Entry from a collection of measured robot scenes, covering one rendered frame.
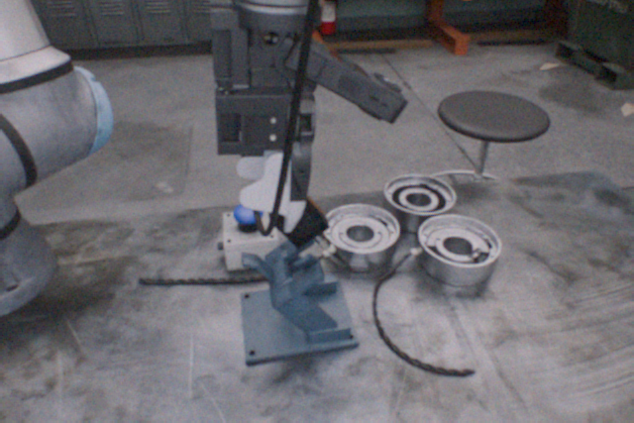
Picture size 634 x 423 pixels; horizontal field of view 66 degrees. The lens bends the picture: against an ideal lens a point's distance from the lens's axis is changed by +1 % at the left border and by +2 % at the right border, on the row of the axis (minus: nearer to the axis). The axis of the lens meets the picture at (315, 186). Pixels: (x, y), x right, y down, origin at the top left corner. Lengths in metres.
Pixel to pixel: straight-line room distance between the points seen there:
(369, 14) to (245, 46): 4.15
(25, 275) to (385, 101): 0.49
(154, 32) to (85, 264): 3.28
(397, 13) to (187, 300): 4.14
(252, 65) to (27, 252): 0.41
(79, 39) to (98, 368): 3.55
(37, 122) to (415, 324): 0.51
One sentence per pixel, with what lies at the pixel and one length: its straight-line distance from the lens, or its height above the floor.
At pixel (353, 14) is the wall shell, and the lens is 4.49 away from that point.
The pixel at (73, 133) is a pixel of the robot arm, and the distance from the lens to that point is 0.69.
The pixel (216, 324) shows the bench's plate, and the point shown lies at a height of 0.80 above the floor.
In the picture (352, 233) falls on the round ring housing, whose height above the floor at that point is 0.81.
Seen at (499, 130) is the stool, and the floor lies 0.62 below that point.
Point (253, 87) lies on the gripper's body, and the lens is 0.40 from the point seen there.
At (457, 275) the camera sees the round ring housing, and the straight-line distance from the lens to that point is 0.64.
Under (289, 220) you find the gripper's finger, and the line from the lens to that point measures 0.46.
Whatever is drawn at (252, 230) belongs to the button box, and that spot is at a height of 0.85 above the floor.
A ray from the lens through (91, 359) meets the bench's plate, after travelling 0.62.
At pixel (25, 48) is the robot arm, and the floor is 1.07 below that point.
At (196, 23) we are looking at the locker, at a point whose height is 0.26.
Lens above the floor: 1.26
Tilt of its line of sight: 34 degrees down
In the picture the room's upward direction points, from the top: straight up
